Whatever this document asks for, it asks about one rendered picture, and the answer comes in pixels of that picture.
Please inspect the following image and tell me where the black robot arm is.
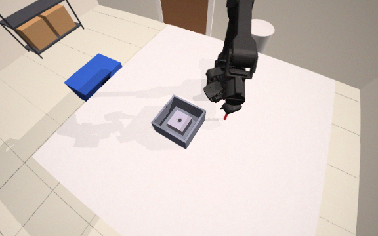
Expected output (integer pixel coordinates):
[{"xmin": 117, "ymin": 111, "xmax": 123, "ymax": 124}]
[{"xmin": 203, "ymin": 0, "xmax": 258, "ymax": 106}]

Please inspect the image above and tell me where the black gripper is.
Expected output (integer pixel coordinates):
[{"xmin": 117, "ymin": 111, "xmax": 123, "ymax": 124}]
[{"xmin": 206, "ymin": 67, "xmax": 242, "ymax": 114}]

